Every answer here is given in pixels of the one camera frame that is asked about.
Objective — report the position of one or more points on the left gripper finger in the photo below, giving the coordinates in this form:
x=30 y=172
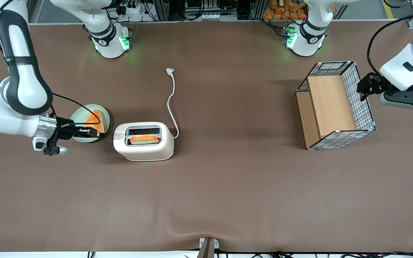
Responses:
x=362 y=89
x=372 y=76

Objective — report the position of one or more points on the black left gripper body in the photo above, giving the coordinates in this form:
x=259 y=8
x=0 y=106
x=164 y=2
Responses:
x=372 y=84

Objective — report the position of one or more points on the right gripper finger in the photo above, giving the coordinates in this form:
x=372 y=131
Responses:
x=91 y=135
x=90 y=130

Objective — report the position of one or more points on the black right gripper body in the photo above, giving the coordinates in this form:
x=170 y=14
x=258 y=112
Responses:
x=64 y=130

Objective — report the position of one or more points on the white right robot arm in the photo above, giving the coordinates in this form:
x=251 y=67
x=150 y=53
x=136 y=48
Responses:
x=20 y=86

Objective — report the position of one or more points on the white toaster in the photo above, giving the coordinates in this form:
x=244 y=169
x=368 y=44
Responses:
x=145 y=150

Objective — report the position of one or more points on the triangular orange bread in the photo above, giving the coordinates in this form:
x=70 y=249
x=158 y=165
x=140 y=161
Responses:
x=97 y=117

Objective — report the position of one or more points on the green plate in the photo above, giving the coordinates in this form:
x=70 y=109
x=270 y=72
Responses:
x=81 y=115

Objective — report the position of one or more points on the toast slice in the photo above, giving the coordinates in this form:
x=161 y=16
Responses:
x=144 y=139

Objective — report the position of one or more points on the bag of bread rolls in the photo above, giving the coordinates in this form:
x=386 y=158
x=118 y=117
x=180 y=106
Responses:
x=281 y=10

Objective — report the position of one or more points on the white power strip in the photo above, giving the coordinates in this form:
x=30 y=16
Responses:
x=133 y=9
x=217 y=16

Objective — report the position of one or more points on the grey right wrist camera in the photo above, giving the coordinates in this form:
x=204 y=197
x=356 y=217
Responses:
x=54 y=148

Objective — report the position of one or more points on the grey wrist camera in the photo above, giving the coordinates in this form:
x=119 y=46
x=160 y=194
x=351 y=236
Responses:
x=407 y=100
x=54 y=148

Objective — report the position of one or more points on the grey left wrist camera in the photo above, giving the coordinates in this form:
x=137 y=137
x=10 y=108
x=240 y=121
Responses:
x=407 y=100

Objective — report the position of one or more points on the metal bracket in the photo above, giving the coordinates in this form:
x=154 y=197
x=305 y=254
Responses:
x=208 y=247

